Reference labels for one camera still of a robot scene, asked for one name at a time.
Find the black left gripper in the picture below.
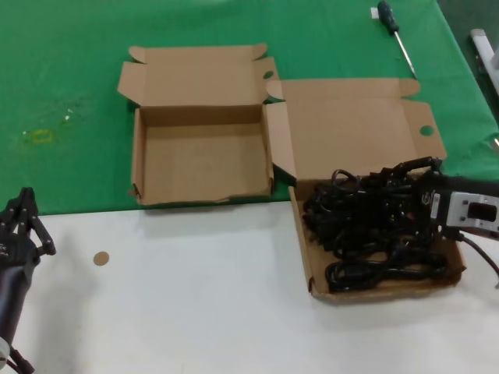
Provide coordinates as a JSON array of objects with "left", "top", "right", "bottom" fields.
[{"left": 0, "top": 187, "right": 58, "bottom": 273}]

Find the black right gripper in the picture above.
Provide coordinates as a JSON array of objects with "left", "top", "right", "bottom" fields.
[{"left": 368, "top": 155, "right": 499, "bottom": 242}]

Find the black power cable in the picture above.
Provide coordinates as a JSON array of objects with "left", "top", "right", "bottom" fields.
[
  {"left": 307, "top": 168, "right": 418, "bottom": 242},
  {"left": 303, "top": 190, "right": 352, "bottom": 231},
  {"left": 325, "top": 252, "right": 449, "bottom": 294},
  {"left": 311, "top": 229, "right": 430, "bottom": 262}
]

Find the large open cardboard box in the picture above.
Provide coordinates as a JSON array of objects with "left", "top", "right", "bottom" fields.
[{"left": 261, "top": 76, "right": 468, "bottom": 301}]

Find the cardboard box with torn rim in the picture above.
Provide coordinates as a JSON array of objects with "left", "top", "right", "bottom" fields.
[{"left": 116, "top": 42, "right": 280, "bottom": 206}]

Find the green table cloth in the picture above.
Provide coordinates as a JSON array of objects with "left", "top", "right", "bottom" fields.
[{"left": 0, "top": 0, "right": 499, "bottom": 219}]

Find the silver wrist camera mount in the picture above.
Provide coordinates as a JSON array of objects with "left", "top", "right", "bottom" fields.
[{"left": 430, "top": 189, "right": 499, "bottom": 239}]

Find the grey right arm cable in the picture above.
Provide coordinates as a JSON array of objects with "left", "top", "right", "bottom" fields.
[{"left": 458, "top": 231, "right": 499, "bottom": 290}]

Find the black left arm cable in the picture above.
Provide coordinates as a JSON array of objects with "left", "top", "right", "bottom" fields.
[{"left": 0, "top": 344, "right": 36, "bottom": 374}]

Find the grey metal frame bar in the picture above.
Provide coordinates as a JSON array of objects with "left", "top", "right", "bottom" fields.
[{"left": 469, "top": 28, "right": 499, "bottom": 93}]

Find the green handled screwdriver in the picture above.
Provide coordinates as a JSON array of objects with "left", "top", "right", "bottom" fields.
[{"left": 377, "top": 0, "right": 418, "bottom": 79}]

